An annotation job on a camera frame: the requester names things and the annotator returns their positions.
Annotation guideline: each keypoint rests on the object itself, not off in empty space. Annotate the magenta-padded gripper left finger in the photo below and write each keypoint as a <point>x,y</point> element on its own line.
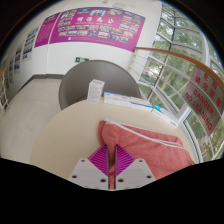
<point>97,159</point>

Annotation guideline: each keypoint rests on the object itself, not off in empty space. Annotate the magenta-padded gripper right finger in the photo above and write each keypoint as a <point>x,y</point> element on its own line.
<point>124,159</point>

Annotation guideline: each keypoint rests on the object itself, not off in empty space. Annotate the pink towel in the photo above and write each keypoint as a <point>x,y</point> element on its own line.
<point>146,148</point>

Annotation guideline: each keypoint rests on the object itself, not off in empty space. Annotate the flat white blue box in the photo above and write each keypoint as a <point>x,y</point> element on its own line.
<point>116,99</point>
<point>142,103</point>
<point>165,115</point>

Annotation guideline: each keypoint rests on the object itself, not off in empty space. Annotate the upright white carton box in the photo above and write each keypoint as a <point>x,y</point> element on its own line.
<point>95,91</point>

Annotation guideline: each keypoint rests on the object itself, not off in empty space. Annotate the grey round-backed chair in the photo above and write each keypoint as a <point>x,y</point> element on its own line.
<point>81,78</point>

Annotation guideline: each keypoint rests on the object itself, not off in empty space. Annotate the red white warning sign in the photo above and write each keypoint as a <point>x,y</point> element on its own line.
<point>203,100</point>

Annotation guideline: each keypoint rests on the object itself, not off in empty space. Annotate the green exit sign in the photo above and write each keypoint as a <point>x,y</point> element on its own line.
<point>82,59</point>

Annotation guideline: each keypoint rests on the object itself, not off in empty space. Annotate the orange wooden handrail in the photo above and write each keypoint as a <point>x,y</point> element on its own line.
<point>180,58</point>

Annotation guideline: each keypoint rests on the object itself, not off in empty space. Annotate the white stair railing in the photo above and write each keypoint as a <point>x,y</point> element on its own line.
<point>3,90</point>

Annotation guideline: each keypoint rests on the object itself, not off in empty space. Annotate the white photo poster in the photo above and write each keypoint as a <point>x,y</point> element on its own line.
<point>11,70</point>
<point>30,43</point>
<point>18,59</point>

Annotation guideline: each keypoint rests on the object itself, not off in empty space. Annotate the large magenta photo poster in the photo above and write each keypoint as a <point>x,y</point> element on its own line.
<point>100,28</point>

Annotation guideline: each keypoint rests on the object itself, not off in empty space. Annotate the white-framed glass window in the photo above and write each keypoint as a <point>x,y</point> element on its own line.
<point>176,33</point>

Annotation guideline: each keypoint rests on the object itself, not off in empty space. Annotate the narrow magenta poster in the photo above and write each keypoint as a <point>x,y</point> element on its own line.
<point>46,30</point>

